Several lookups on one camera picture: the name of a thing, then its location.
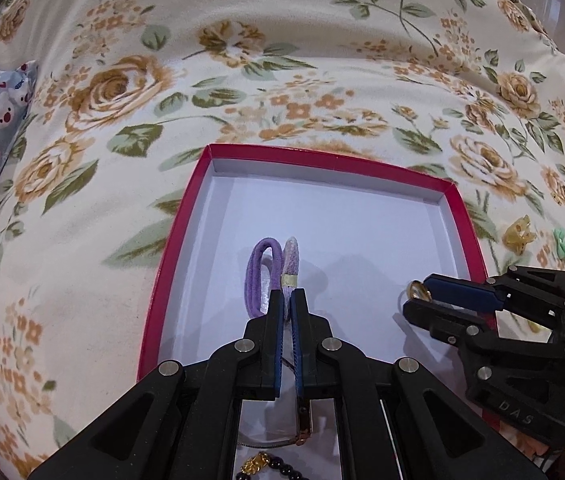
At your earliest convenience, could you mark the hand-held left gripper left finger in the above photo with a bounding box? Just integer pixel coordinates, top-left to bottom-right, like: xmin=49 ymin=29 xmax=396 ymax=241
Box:
xmin=27 ymin=290 xmax=285 ymax=480

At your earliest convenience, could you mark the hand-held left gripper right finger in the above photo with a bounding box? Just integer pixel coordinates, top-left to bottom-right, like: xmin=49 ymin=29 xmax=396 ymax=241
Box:
xmin=289 ymin=290 xmax=549 ymax=480

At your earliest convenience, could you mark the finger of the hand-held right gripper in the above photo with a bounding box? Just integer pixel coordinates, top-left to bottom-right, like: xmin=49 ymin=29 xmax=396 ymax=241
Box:
xmin=402 ymin=299 xmax=565 ymax=362
xmin=421 ymin=266 xmax=565 ymax=313

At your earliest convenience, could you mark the gold ring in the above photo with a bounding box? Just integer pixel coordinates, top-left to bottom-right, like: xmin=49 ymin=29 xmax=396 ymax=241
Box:
xmin=406 ymin=280 xmax=433 ymax=304

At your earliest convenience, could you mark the purple hair tie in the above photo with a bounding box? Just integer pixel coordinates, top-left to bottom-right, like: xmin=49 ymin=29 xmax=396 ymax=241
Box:
xmin=246 ymin=236 xmax=302 ymax=322

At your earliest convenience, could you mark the black bead bracelet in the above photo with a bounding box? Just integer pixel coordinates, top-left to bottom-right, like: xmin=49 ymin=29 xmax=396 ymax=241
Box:
xmin=234 ymin=452 xmax=309 ymax=480

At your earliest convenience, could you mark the red shallow cardboard box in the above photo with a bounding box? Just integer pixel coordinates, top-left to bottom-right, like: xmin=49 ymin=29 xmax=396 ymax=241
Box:
xmin=136 ymin=144 xmax=503 ymax=480

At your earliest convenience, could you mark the amber hair claw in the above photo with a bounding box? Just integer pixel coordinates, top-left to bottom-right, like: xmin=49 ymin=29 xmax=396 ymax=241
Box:
xmin=503 ymin=214 xmax=536 ymax=254

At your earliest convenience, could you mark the floral cream blanket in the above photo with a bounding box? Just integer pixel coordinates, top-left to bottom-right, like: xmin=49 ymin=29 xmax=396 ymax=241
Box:
xmin=0 ymin=0 xmax=565 ymax=480

